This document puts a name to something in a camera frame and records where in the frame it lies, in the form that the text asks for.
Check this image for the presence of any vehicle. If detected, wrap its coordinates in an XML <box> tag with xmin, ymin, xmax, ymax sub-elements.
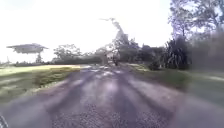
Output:
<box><xmin>105</xmin><ymin>49</ymin><xmax>122</xmax><ymax>67</ymax></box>

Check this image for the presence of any tall dark tree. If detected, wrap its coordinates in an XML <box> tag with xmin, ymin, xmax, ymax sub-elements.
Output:
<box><xmin>99</xmin><ymin>17</ymin><xmax>140</xmax><ymax>64</ymax></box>

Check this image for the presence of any grey asphalt road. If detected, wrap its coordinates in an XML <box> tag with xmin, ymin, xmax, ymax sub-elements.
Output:
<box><xmin>0</xmin><ymin>63</ymin><xmax>224</xmax><ymax>128</ymax></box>

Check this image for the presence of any round leafy tree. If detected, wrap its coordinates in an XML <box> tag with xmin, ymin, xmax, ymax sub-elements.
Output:
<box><xmin>52</xmin><ymin>43</ymin><xmax>84</xmax><ymax>65</ymax></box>

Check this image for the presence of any shaded grass verge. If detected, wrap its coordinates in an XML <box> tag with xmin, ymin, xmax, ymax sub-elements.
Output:
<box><xmin>124</xmin><ymin>62</ymin><xmax>224</xmax><ymax>108</ymax></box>

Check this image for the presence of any dark row of bushes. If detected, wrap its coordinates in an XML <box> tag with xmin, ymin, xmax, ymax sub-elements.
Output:
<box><xmin>137</xmin><ymin>34</ymin><xmax>224</xmax><ymax>72</ymax></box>

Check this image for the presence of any flat-topped tree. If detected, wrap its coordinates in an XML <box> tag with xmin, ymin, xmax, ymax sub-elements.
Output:
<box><xmin>5</xmin><ymin>42</ymin><xmax>50</xmax><ymax>65</ymax></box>

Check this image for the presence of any green grass field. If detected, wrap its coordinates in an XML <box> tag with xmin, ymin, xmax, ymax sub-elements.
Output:
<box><xmin>0</xmin><ymin>64</ymin><xmax>83</xmax><ymax>104</ymax></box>

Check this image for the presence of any tall leafy tree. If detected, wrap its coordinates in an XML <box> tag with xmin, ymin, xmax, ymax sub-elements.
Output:
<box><xmin>169</xmin><ymin>0</ymin><xmax>224</xmax><ymax>46</ymax></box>

